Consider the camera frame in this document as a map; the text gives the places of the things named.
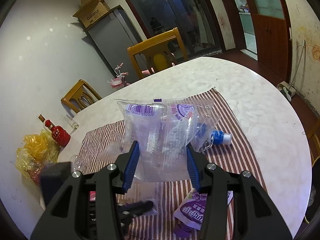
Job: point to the clear bottle yellow cap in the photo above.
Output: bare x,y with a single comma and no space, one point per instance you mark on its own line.
77,163

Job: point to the red striped cloth mat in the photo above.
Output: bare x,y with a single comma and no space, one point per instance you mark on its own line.
229,148

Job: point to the wooden chair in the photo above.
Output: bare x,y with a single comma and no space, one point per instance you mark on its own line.
311,131
156,52
80,96

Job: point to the left wooden chair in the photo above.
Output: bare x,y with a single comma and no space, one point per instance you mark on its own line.
80,96

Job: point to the Galanz cardboard box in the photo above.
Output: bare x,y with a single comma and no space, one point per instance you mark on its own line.
90,11

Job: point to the middle wooden chair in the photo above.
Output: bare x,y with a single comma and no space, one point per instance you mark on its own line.
156,52

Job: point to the purple snack wrapper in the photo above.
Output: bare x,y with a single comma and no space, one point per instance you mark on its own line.
190,214

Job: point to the right wooden chair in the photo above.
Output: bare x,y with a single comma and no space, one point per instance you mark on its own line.
311,131

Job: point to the small clear glass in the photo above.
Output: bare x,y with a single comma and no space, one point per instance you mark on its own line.
74,125

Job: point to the blue white drink bottle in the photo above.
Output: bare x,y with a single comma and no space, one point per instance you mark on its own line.
207,137

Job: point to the dark sliding glass door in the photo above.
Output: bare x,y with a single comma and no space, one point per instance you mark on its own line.
196,21

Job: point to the grey refrigerator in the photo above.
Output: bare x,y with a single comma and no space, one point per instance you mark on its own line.
112,35

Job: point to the brown wooden kitchen door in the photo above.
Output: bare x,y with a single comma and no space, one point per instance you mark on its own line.
272,27

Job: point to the pink kids bicycle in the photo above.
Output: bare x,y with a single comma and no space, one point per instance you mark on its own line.
120,79

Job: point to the clear bottle with cork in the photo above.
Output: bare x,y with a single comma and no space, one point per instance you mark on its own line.
43,120

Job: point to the pink drink bottle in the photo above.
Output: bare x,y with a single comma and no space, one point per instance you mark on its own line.
92,196

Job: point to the clear printed plastic bag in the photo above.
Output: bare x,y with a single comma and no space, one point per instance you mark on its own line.
163,128

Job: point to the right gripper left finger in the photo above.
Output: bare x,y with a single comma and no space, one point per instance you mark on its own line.
127,163

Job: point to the yellow plastic bag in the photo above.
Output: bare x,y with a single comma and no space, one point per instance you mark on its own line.
37,153

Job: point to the white power strip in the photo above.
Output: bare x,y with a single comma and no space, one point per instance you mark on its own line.
286,90

